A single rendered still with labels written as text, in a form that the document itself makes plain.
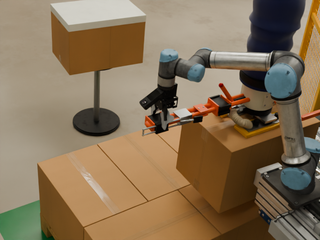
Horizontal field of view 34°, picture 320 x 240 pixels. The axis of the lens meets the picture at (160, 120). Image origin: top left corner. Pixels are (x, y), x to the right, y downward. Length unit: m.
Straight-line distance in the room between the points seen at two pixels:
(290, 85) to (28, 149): 2.64
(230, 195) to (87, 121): 2.04
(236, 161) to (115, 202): 0.75
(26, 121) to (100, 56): 0.98
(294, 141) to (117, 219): 1.12
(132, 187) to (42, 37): 3.23
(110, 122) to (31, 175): 0.88
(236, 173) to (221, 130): 0.22
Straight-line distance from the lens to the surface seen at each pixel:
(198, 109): 2.42
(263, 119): 2.62
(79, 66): 3.84
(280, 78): 1.94
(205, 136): 2.57
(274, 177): 2.40
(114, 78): 5.08
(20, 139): 4.27
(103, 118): 4.42
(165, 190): 2.96
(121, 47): 3.91
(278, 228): 2.29
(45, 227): 3.39
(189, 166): 2.77
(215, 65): 2.19
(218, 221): 2.83
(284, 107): 2.01
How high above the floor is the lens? 2.51
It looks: 34 degrees down
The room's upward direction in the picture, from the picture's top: 6 degrees clockwise
